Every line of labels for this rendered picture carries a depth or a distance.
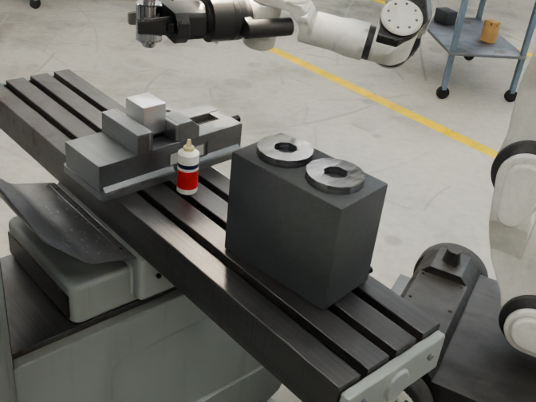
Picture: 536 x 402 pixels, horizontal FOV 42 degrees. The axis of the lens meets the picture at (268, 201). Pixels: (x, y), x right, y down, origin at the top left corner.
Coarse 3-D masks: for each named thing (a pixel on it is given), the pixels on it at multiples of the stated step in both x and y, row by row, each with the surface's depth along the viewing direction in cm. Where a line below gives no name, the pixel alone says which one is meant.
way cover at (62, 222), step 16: (0, 192) 105; (16, 192) 135; (32, 192) 139; (64, 192) 143; (16, 208) 105; (48, 208) 134; (64, 208) 136; (80, 208) 138; (32, 224) 117; (48, 224) 127; (64, 224) 130; (80, 224) 132; (96, 224) 134; (48, 240) 114; (64, 240) 123; (80, 240) 126; (96, 240) 128; (112, 240) 130; (80, 256) 120; (96, 256) 123; (112, 256) 125; (128, 256) 126
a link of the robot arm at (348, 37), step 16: (320, 16) 131; (336, 16) 132; (320, 32) 131; (336, 32) 130; (352, 32) 130; (368, 32) 130; (384, 32) 127; (416, 32) 128; (336, 48) 132; (352, 48) 131; (368, 48) 130; (384, 48) 130; (400, 48) 130; (384, 64) 134
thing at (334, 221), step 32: (256, 160) 107; (288, 160) 106; (320, 160) 107; (256, 192) 108; (288, 192) 104; (320, 192) 101; (352, 192) 101; (384, 192) 106; (256, 224) 111; (288, 224) 106; (320, 224) 101; (352, 224) 102; (256, 256) 114; (288, 256) 108; (320, 256) 104; (352, 256) 106; (320, 288) 106; (352, 288) 112
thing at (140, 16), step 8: (136, 16) 123; (144, 16) 122; (152, 16) 122; (160, 16) 123; (136, 24) 124; (136, 32) 125; (136, 40) 125; (144, 40) 124; (152, 40) 124; (160, 40) 126
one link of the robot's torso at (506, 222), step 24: (504, 168) 134; (528, 168) 131; (504, 192) 135; (528, 192) 133; (504, 216) 137; (528, 216) 136; (504, 240) 143; (528, 240) 143; (504, 264) 148; (528, 264) 145; (504, 288) 150; (528, 288) 147; (504, 312) 151; (504, 336) 154
